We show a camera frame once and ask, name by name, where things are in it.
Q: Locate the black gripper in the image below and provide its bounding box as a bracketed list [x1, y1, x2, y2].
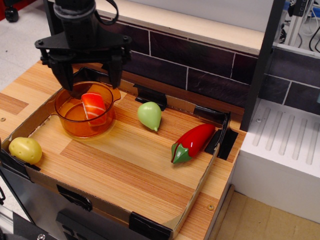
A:
[35, 17, 132, 91]

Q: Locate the salmon nigiri sushi toy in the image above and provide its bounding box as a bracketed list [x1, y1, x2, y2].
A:
[81, 92, 107, 127]

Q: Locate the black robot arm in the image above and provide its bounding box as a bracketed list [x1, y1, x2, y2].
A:
[35, 0, 132, 91]

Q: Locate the cardboard fence with black tape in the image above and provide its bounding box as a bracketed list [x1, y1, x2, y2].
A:
[0, 62, 241, 240]

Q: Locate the orange transparent plastic pot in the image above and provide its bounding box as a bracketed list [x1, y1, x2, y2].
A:
[54, 81, 121, 138]

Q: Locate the green toy pear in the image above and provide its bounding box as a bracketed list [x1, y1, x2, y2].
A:
[137, 101, 162, 132]

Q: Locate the black caster wheel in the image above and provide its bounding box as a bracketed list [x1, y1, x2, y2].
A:
[4, 6, 19, 23]

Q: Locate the yellow toy potato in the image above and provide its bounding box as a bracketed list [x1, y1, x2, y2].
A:
[8, 137, 43, 165]

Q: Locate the red toy chili pepper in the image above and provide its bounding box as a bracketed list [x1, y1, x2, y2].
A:
[171, 123, 216, 164]

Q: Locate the white toy sink drainboard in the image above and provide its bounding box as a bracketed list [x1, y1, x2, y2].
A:
[231, 100, 320, 223]

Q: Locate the dark shelf frame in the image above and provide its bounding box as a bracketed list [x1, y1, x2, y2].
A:
[45, 0, 280, 130]

